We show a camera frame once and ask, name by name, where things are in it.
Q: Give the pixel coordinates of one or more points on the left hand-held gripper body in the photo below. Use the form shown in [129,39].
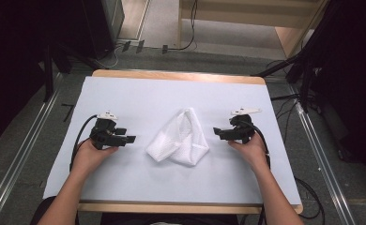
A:
[103,134]

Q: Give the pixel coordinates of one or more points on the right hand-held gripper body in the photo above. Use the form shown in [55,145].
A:
[240,129]

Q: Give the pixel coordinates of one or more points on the white mesh laundry bag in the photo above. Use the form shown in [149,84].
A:
[181,140]

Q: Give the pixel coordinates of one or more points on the person's right hand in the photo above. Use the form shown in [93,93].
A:
[251,151]

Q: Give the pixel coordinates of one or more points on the person's left hand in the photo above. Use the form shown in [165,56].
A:
[90,156]

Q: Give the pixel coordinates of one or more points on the white table sheet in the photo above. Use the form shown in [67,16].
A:
[125,93]

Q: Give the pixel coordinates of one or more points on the wooden table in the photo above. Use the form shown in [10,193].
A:
[171,74]

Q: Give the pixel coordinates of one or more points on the black metal stand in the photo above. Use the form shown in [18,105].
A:
[48,78]

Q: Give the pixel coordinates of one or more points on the black tripod stand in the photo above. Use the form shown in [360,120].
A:
[306,84]

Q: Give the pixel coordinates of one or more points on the person's dark clothing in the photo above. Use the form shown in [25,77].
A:
[187,219]

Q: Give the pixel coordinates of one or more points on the black cabinet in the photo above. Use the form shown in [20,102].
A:
[99,25]

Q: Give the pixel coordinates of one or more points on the light wooden furniture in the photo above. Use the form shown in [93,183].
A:
[250,18]

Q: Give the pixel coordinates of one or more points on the dark curtain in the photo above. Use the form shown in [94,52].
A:
[9,62]
[359,78]

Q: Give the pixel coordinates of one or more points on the metal floor rail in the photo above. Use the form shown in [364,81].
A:
[322,159]
[21,146]

